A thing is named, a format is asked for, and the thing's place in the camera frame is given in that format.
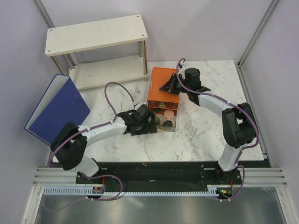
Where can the dark green round puff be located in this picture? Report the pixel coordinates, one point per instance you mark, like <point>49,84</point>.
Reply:
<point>169,123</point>

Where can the blue ring binder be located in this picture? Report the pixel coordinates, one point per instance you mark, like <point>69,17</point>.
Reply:
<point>60,104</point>

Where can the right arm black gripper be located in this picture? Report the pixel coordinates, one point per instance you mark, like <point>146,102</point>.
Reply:
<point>176,83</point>

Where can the pink round puff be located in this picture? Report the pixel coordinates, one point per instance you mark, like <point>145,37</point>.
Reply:
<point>169,114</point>

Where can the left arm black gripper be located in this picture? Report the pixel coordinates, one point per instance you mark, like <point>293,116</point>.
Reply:
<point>145,120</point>

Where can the clear acrylic top drawer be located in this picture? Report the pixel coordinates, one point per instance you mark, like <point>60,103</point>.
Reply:
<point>163,104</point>

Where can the light blue cable duct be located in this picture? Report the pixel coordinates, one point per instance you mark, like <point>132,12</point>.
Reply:
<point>94,191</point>

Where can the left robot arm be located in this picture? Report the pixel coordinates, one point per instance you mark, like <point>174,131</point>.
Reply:
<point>72,141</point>

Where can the clear acrylic bottom drawer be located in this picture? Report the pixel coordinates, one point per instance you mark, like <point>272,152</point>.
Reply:
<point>164,128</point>

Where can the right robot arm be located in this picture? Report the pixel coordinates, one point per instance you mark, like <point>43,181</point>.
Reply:
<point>238,123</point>

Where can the clear acrylic drawer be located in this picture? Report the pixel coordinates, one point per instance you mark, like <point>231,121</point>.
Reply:
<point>164,128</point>
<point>163,104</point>
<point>163,110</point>

